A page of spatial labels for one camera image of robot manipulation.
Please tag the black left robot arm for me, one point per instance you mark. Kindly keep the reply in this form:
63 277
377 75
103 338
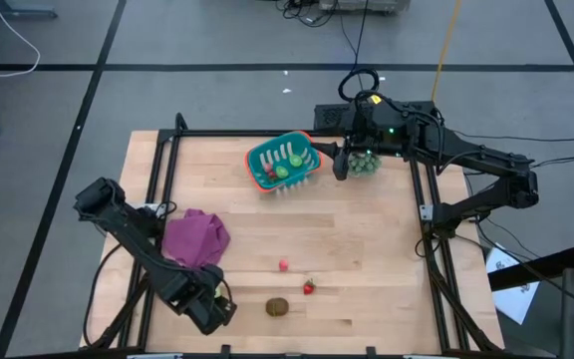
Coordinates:
132 234

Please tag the teal basket orange rim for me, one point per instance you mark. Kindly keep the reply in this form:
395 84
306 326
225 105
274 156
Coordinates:
294 175

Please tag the grey device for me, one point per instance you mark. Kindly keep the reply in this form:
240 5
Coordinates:
364 5

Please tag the purple cloth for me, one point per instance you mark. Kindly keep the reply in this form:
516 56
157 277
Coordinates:
195 239

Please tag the brown toy kiwi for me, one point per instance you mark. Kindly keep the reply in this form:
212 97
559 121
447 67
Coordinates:
277 307

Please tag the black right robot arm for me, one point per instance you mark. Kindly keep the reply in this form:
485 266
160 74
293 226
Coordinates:
481 154

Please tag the white paper sheet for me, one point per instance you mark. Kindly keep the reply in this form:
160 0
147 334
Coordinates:
513 299

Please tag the grey furniture base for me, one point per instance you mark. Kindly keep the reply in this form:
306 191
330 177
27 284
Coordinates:
23 11

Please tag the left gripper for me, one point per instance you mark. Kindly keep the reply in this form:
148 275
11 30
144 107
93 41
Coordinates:
212 316

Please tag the red toy strawberry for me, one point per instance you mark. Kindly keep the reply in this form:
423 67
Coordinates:
309 287
272 175

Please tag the artificial succulent in pot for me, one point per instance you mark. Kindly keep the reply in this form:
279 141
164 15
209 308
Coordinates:
364 167

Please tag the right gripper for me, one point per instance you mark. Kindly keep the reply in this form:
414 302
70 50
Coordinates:
367 132

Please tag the black aluminium table frame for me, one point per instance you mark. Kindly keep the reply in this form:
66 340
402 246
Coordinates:
267 133

